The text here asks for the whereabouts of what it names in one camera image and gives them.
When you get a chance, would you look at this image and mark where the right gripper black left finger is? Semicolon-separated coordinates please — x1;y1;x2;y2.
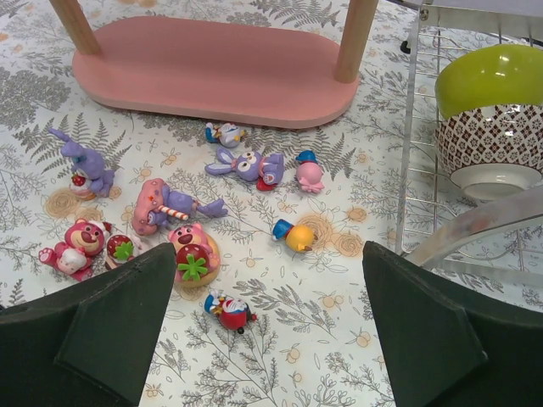
1;243;176;406

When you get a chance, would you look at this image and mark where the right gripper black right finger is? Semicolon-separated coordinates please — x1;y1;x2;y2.
362;242;542;406

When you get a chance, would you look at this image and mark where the pink bear strawberry cake toy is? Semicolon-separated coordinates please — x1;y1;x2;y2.
104;234;149;270

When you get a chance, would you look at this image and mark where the purple bunny with strawberry cake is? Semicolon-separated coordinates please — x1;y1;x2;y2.
48;128;115;200

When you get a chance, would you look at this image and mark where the purple bunny with red bow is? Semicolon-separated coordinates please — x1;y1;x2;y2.
204;147;284;191

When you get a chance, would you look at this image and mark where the pink three-tier wooden shelf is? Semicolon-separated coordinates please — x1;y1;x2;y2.
53;1;377;129

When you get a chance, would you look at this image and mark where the pink bear holding white toy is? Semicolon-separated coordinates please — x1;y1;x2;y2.
38;218;112;282

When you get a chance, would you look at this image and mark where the pink bear on donut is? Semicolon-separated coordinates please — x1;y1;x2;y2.
168;223;221;288

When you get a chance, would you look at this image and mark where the red blue cat toy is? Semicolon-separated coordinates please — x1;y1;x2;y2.
204;290;258;334

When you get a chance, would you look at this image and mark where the metal dish rack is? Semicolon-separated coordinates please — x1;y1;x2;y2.
395;0;543;286

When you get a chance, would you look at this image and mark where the glass bowl rim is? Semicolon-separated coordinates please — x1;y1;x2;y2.
406;187;542;269

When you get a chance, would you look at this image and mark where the yellow round duck toy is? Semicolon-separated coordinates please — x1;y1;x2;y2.
271;219;318;253

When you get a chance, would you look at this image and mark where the brown patterned ceramic bowl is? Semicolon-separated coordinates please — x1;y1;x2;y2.
434;104;542;201

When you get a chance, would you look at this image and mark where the pink round duck toy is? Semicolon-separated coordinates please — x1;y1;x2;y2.
296;150;324;193

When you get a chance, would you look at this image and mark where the white blue penguin toy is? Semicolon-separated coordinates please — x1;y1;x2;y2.
205;122;247;148

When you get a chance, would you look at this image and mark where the green bowl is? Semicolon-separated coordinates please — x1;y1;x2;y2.
434;44;542;119

